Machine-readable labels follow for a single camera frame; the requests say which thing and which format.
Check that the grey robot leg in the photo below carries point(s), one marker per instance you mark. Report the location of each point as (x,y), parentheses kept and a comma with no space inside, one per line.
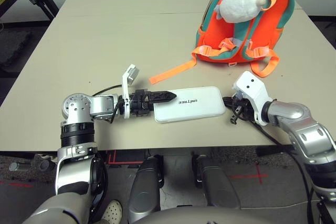
(145,187)
(218,184)

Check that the grey white plush toy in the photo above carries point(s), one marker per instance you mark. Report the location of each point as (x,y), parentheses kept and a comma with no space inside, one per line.
(239,6)

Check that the orange teal backpack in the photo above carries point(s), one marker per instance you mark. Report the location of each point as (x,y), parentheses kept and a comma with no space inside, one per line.
(210,35)

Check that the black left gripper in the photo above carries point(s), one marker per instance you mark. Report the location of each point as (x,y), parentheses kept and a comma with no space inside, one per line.
(139,103)

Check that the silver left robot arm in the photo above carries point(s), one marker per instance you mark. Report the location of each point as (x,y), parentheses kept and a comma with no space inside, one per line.
(76,106)

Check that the grey robot left leg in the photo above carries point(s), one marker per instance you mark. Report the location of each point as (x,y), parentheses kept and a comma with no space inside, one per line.
(145,187)

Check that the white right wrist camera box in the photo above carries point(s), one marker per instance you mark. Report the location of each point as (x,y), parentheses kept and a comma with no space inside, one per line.
(250,85)

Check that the grey robot torso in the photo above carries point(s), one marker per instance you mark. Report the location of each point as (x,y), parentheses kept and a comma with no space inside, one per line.
(210,217)

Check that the white rectangular Unitree box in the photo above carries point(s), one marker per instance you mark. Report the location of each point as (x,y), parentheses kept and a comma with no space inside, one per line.
(194,106)

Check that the black table frame bar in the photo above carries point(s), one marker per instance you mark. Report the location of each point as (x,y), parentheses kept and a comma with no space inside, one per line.
(23,153)

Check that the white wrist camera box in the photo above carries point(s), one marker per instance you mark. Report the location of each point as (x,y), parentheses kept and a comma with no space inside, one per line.
(126,95)
(250,85)

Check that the grey metal cylinder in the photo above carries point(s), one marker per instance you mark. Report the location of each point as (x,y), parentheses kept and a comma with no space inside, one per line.
(15,166)

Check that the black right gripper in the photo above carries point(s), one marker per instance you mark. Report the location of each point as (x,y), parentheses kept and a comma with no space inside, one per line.
(244,110)

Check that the white perforated shoe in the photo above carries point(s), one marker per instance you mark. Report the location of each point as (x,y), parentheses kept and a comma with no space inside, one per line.
(113,212)

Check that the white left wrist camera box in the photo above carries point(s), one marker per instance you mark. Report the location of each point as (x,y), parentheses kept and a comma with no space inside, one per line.
(126,95)

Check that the grey robot right leg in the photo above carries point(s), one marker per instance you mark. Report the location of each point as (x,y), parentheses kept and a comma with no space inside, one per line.
(218,184)

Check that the dark foam floor mat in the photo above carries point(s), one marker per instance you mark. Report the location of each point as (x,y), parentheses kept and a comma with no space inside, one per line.
(14,48)

